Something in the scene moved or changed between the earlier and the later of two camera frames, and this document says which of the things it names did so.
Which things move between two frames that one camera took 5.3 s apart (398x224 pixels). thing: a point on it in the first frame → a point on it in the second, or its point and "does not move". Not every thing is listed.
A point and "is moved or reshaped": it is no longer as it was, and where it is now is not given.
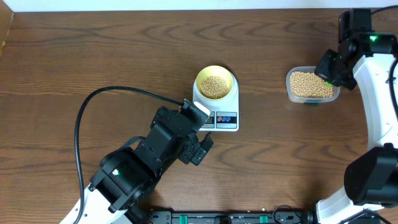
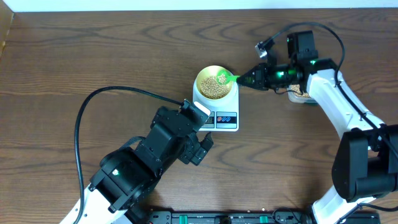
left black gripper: [191, 150] does not move
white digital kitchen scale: [224, 115] does not move
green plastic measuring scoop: [327, 84] is moved or reshaped
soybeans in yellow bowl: [213, 87] does not move
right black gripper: [321, 69] → [260, 82]
